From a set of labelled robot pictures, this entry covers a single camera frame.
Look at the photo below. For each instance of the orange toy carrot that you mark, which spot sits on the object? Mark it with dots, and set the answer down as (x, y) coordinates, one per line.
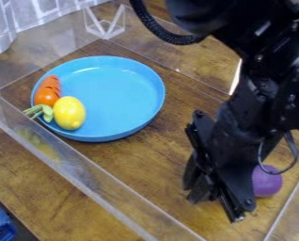
(46, 96)

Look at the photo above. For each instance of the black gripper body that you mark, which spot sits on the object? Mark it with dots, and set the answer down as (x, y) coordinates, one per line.
(233, 149)

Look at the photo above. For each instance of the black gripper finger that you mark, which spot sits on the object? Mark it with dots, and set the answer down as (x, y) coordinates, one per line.
(238, 200)
(198, 179)

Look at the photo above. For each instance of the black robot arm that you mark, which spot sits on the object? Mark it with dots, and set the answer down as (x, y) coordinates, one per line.
(261, 115)

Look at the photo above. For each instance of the blue object at corner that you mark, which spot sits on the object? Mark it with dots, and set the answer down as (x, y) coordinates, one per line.
(7, 227)

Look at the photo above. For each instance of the blue round tray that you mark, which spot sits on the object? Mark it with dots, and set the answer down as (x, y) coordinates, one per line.
(122, 92)

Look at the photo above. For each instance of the yellow toy lemon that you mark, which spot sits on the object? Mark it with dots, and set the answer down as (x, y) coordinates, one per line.
(70, 113)

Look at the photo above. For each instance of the white curtain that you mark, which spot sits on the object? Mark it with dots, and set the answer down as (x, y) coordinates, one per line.
(25, 14)

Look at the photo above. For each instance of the clear acrylic enclosure wall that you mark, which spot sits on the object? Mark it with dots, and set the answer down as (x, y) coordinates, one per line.
(117, 190)

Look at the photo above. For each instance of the purple toy eggplant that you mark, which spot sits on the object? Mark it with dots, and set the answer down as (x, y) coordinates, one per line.
(268, 182)

